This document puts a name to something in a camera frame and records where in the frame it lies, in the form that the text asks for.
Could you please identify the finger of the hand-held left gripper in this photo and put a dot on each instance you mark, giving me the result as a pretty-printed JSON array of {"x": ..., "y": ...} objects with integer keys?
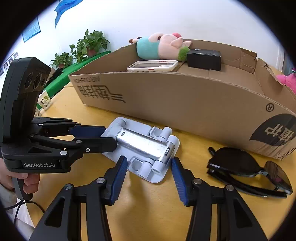
[
  {"x": 87, "y": 131},
  {"x": 101, "y": 143}
]

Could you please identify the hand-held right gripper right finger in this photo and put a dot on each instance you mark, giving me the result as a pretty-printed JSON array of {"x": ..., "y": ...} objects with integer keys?
[{"x": 180, "y": 180}]

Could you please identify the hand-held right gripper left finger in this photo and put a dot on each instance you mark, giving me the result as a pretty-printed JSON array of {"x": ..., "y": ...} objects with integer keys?
[{"x": 119, "y": 178}]

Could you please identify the light blue folding phone stand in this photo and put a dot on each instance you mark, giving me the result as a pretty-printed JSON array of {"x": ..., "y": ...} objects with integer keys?
[{"x": 138, "y": 143}]

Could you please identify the brown cardboard box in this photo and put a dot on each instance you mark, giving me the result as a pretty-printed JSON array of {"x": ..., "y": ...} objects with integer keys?
[{"x": 185, "y": 99}]

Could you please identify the person's left forearm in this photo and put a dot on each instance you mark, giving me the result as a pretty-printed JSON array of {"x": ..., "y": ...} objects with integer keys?
[{"x": 5, "y": 194}]

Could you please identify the wooden desktop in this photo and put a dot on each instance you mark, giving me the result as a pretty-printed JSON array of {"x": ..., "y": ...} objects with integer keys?
[{"x": 150, "y": 208}]

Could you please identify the person's left hand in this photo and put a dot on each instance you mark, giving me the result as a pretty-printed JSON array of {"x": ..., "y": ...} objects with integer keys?
[{"x": 32, "y": 183}]

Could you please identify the leaf patterned paper box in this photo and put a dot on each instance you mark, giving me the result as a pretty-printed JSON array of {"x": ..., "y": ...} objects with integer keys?
[{"x": 44, "y": 102}]

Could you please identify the green board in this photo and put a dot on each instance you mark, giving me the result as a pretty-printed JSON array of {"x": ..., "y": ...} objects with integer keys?
[{"x": 67, "y": 74}]

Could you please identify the small potted green plant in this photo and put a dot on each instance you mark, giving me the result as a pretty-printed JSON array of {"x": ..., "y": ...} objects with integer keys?
[{"x": 61, "y": 60}]

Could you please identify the black sunglasses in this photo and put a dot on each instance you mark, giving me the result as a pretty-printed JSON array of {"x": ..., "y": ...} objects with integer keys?
[{"x": 231, "y": 160}]

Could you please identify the large potted green plant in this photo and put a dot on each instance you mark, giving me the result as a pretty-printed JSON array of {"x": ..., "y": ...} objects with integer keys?
[{"x": 90, "y": 44}]

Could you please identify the phone in white case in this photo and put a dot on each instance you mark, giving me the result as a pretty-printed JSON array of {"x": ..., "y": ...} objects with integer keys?
[{"x": 152, "y": 65}]

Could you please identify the pig plush toy teal shirt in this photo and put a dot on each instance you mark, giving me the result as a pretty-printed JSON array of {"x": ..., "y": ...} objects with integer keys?
[{"x": 150, "y": 47}]

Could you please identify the small black box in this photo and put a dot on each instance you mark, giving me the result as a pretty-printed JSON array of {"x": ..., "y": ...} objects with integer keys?
[{"x": 203, "y": 60}]

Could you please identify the pink plush toy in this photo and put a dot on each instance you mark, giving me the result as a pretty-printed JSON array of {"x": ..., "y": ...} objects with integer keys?
[{"x": 289, "y": 81}]

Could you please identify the wall photo display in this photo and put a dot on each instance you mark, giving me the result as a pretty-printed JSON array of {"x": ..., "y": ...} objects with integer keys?
[{"x": 8, "y": 63}]

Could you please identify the blue wall poster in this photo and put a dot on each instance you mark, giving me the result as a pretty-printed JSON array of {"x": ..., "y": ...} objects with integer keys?
[{"x": 31, "y": 29}]

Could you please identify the blue paper wall decoration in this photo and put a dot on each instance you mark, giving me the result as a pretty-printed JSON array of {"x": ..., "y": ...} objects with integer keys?
[{"x": 67, "y": 9}]

